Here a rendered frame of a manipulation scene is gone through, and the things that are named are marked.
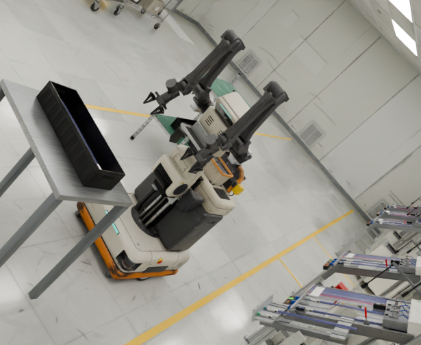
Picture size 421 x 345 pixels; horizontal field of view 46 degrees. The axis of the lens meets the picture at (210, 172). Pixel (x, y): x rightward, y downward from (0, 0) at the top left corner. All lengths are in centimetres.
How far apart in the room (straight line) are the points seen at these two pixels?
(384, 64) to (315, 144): 233
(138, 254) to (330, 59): 961
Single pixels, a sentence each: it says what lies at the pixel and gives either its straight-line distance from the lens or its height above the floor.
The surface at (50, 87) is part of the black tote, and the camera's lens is 250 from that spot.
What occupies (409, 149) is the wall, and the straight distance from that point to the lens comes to 1177.
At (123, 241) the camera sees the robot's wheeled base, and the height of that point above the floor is 25.
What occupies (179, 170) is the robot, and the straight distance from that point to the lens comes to 306.
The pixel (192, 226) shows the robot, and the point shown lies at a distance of 328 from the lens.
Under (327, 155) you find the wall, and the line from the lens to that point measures 1197.
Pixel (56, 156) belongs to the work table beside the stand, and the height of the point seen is 80.
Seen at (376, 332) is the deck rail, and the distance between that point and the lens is 311.
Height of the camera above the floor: 191
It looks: 19 degrees down
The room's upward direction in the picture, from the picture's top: 47 degrees clockwise
